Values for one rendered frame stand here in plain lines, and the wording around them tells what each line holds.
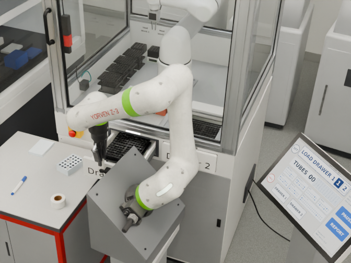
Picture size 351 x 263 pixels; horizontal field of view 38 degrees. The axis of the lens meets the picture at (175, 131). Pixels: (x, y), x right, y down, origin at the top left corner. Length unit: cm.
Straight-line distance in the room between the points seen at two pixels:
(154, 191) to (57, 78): 96
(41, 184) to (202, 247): 100
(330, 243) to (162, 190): 68
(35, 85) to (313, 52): 331
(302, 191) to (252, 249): 123
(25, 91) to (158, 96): 150
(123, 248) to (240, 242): 137
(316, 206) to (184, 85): 73
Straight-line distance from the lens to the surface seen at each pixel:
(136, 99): 185
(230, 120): 240
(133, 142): 264
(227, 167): 257
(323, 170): 219
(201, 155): 255
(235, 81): 229
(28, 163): 279
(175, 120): 203
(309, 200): 218
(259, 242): 342
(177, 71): 193
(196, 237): 297
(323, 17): 552
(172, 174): 204
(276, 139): 434
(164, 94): 182
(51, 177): 268
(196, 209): 282
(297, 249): 244
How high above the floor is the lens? 247
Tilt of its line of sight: 35 degrees down
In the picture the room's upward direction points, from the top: 3 degrees clockwise
